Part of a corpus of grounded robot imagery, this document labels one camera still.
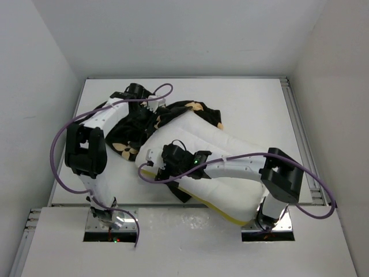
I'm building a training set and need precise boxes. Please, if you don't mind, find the black pillowcase with beige pattern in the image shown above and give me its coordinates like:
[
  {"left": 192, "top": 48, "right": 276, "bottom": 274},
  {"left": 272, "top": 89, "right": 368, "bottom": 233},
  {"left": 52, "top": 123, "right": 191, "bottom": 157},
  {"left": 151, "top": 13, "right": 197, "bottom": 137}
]
[{"left": 93, "top": 95, "right": 225, "bottom": 204}]

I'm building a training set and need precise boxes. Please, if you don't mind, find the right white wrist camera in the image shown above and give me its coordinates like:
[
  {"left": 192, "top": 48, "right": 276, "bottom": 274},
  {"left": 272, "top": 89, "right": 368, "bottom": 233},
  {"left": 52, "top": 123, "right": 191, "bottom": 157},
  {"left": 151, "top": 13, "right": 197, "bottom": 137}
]
[{"left": 146, "top": 148, "right": 165, "bottom": 171}]

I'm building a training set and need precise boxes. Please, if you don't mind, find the white foam front board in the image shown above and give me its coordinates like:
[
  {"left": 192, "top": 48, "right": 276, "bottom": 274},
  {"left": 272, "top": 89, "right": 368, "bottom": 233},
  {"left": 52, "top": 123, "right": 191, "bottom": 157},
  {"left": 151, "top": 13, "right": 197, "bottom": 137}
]
[{"left": 22, "top": 207, "right": 356, "bottom": 276}]

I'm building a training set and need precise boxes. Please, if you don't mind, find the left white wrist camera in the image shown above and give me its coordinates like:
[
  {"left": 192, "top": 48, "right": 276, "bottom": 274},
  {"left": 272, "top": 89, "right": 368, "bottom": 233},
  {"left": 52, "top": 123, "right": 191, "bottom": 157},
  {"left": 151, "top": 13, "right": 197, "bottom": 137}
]
[{"left": 142, "top": 95, "right": 165, "bottom": 113}]

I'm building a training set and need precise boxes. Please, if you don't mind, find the white pillow with yellow edge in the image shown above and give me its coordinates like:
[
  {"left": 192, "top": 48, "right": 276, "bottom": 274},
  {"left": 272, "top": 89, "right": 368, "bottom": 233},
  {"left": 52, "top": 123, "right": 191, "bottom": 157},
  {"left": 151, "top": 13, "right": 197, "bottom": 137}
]
[{"left": 135, "top": 111, "right": 267, "bottom": 226}]

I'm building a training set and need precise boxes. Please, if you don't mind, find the metal base plate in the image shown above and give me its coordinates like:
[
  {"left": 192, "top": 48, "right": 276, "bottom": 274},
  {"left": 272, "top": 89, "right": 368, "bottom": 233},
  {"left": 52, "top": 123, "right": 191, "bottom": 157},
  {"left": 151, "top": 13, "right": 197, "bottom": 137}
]
[
  {"left": 85, "top": 209, "right": 137, "bottom": 233},
  {"left": 241, "top": 208, "right": 292, "bottom": 233}
]

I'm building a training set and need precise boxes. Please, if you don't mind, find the purple cable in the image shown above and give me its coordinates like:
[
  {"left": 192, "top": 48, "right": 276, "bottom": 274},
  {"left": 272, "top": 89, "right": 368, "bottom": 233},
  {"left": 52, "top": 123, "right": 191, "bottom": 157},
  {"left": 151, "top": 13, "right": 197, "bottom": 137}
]
[
  {"left": 50, "top": 83, "right": 174, "bottom": 249},
  {"left": 137, "top": 152, "right": 337, "bottom": 231}
]

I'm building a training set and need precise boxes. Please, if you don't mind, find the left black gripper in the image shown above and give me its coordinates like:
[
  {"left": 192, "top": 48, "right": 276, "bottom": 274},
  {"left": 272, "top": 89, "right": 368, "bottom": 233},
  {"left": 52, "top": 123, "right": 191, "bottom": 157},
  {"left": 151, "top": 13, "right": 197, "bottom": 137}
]
[{"left": 129, "top": 104, "right": 159, "bottom": 134}]

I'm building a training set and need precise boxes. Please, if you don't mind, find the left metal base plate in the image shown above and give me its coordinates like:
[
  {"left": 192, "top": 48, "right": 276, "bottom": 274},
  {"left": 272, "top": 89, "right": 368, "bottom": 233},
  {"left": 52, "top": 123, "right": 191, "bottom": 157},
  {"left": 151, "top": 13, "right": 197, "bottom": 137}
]
[{"left": 85, "top": 209, "right": 137, "bottom": 233}]

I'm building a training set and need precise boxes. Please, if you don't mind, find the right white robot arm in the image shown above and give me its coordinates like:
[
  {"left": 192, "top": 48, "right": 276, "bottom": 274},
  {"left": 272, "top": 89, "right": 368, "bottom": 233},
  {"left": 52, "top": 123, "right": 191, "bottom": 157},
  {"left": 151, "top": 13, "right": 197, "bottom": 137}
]
[{"left": 146, "top": 143, "right": 303, "bottom": 230}]

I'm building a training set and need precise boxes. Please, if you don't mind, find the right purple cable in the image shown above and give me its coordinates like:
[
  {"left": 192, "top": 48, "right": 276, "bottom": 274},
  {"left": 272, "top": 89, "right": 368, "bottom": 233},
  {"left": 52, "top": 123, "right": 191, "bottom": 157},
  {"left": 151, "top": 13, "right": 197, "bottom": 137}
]
[{"left": 137, "top": 152, "right": 337, "bottom": 231}]

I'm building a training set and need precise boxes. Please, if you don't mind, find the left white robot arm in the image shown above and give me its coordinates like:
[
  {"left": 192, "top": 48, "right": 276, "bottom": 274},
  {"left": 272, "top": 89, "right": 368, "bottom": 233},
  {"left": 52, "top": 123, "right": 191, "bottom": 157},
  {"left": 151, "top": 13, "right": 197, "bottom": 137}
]
[{"left": 65, "top": 83, "right": 165, "bottom": 226}]

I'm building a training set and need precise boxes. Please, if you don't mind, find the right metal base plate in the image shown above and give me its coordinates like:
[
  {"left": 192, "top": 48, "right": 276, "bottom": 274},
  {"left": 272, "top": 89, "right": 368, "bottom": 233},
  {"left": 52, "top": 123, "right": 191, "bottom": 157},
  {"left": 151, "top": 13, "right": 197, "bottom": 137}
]
[{"left": 241, "top": 208, "right": 292, "bottom": 233}]

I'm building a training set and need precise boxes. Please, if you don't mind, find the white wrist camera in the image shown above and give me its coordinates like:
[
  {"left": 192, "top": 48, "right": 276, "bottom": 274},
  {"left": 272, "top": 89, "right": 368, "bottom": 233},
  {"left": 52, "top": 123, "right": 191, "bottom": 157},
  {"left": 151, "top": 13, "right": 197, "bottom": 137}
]
[
  {"left": 146, "top": 148, "right": 165, "bottom": 171},
  {"left": 142, "top": 95, "right": 165, "bottom": 113}
]

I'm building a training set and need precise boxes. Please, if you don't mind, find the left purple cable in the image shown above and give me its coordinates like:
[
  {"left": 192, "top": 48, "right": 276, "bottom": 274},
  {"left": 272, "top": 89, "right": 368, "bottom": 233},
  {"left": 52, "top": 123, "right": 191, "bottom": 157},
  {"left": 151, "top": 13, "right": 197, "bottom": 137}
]
[{"left": 50, "top": 83, "right": 174, "bottom": 249}]

